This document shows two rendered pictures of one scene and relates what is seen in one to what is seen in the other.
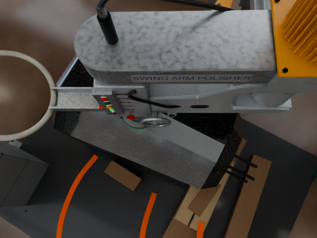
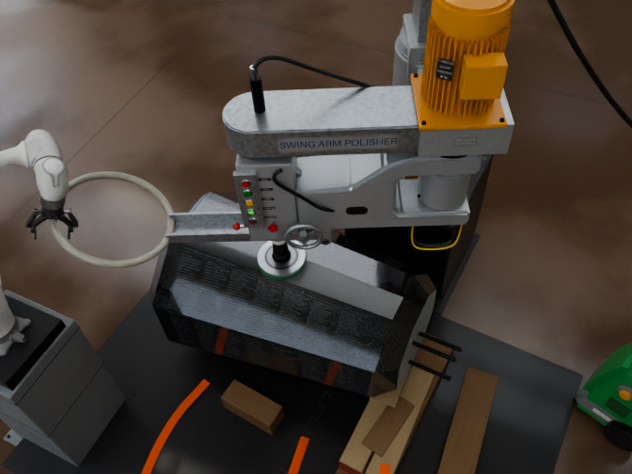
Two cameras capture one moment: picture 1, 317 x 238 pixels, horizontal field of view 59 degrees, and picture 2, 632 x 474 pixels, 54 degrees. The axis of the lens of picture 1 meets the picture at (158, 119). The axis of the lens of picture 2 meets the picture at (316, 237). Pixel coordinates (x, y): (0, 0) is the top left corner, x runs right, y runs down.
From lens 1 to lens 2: 129 cm
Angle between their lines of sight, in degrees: 24
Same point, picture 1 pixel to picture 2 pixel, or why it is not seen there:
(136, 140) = (277, 304)
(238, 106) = (405, 213)
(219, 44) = (363, 110)
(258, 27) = (400, 97)
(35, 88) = (113, 285)
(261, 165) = (481, 381)
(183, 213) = (355, 451)
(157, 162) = (308, 335)
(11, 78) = (75, 272)
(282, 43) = (420, 104)
